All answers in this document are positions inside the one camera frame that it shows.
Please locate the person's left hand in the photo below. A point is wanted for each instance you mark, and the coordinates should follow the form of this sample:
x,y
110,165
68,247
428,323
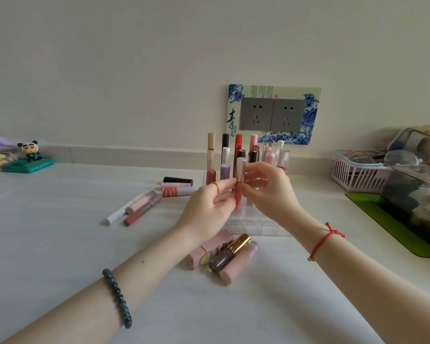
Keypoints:
x,y
204,211

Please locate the person's right hand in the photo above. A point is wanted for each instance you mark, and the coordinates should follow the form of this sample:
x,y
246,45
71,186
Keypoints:
x,y
272,193

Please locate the white tube red stripes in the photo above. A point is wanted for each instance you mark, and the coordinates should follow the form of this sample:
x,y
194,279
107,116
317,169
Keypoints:
x,y
177,192

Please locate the pink square lipstick gold band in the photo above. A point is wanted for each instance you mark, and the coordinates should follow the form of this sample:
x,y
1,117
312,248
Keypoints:
x,y
215,243

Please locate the clear acrylic lipstick organizer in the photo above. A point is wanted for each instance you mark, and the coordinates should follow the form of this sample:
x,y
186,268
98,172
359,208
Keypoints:
x,y
258,225

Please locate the striped brown lip tube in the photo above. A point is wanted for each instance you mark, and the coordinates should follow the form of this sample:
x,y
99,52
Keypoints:
x,y
283,159

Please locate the coral pink capsule lipstick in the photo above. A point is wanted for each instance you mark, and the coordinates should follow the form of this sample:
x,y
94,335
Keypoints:
x,y
210,175

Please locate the pale pink slim tube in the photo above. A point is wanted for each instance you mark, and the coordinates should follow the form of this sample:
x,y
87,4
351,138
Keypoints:
x,y
175,184

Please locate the black lipstick tube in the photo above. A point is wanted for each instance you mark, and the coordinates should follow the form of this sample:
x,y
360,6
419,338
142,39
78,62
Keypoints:
x,y
178,181

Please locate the orange lipgloss silver cap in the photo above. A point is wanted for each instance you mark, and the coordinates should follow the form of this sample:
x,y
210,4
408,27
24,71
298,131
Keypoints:
x,y
240,168

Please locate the black cap pink lipgloss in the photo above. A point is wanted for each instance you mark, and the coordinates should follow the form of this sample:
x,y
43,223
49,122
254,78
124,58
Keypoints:
x,y
253,157

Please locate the lavender lipstick tube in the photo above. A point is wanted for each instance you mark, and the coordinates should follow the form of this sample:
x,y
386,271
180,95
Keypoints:
x,y
225,171

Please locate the gold cap brown bottle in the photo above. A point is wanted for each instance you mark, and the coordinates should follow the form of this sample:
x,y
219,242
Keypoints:
x,y
229,254

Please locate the pink tube with charm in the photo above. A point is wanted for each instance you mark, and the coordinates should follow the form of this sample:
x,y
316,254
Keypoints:
x,y
253,139

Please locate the red Colorkey lip tube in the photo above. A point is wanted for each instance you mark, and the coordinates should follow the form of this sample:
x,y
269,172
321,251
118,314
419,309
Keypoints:
x,y
238,141

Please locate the coral slim lip gloss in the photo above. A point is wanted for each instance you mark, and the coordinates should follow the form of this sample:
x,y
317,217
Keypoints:
x,y
141,214

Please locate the light pink round tube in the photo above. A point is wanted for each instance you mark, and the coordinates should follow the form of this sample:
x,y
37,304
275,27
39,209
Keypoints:
x,y
240,263

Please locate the pink matte lipstick tube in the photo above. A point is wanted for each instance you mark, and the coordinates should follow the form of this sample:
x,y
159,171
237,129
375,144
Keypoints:
x,y
140,202

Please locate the black Colorkey lip tube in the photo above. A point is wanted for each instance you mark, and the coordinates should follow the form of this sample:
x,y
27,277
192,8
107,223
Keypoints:
x,y
225,139

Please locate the white slim tube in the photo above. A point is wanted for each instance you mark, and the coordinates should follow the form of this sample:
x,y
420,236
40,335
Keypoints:
x,y
123,210

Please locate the person's left forearm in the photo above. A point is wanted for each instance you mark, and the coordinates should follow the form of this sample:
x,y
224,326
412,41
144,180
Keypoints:
x,y
111,283

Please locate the person's right forearm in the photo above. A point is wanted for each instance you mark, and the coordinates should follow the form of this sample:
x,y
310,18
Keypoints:
x,y
372,290

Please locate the clear plastic storage box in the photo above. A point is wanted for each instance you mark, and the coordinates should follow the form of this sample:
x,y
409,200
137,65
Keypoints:
x,y
415,200

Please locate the pink plastic basket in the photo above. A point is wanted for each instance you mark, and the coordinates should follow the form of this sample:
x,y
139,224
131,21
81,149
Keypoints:
x,y
358,179

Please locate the green mat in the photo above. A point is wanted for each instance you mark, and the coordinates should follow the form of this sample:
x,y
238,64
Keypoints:
x,y
380,218

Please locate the glass bowl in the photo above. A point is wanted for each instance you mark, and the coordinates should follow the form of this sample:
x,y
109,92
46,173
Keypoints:
x,y
401,158

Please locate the clear container blue lid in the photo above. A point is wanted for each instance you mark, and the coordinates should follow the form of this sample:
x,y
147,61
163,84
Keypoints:
x,y
419,143

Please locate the panda figurine green base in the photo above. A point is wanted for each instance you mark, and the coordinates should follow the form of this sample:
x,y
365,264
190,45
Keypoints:
x,y
27,166

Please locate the grey wall socket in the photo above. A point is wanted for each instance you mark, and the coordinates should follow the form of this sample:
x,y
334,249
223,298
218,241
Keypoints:
x,y
287,116
256,114

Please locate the blue floral socket frame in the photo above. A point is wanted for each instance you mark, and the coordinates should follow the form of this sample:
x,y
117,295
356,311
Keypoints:
x,y
313,118

